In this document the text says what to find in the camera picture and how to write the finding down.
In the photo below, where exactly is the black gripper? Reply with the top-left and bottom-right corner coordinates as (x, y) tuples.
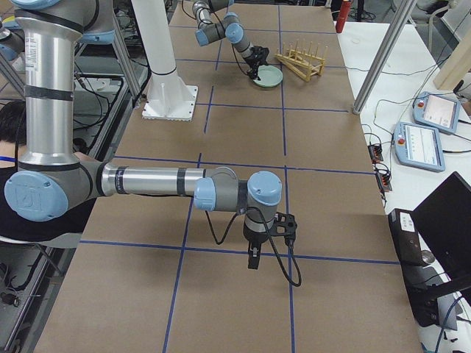
(243, 226), (269, 270)
(245, 46), (269, 81)

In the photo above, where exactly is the pale green ceramic plate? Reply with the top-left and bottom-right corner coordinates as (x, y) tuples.
(252, 65), (283, 88)

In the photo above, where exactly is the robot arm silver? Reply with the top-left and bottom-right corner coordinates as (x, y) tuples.
(192, 0), (269, 81)
(4, 1), (283, 269)

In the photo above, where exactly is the wooden dish rack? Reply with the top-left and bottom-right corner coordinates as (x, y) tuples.
(275, 40), (328, 82)

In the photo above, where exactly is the brown paper table cover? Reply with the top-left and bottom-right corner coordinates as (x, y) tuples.
(35, 4), (421, 352)

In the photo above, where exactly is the red cylinder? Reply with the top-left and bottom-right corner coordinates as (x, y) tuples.
(336, 0), (352, 34)

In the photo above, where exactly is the black laptop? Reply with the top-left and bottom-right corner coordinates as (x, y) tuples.
(388, 171), (470, 330)

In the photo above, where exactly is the teach pendant near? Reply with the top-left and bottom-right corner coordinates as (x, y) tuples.
(393, 122), (445, 172)

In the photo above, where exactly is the teach pendant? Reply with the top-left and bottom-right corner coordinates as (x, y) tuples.
(413, 91), (461, 135)
(393, 122), (445, 172)

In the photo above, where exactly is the teach pendant far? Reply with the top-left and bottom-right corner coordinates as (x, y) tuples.
(413, 91), (461, 135)

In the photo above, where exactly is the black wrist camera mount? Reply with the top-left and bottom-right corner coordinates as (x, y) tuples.
(269, 212), (297, 239)

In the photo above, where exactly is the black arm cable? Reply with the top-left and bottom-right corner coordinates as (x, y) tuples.
(205, 206), (303, 288)

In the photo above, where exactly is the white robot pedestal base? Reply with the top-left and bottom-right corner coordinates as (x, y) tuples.
(132, 0), (198, 121)

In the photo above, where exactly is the aluminium frame post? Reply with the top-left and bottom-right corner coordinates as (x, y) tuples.
(433, 0), (471, 92)
(353, 0), (417, 115)

